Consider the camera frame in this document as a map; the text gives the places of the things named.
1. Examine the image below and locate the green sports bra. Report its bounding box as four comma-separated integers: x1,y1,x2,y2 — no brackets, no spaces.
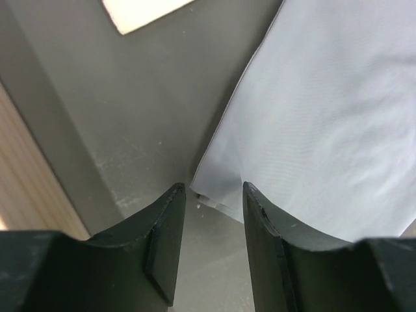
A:
102,0,192,35

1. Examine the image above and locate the light grey underwear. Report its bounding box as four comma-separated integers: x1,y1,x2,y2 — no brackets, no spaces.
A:
191,1,415,242

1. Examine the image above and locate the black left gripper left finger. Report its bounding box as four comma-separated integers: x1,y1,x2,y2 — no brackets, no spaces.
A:
1,183,185,311

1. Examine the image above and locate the wooden compartment tray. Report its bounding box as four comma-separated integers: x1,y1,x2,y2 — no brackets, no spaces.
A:
1,87,90,240

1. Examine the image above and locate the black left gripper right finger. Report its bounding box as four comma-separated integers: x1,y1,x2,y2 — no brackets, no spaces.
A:
243,183,415,311

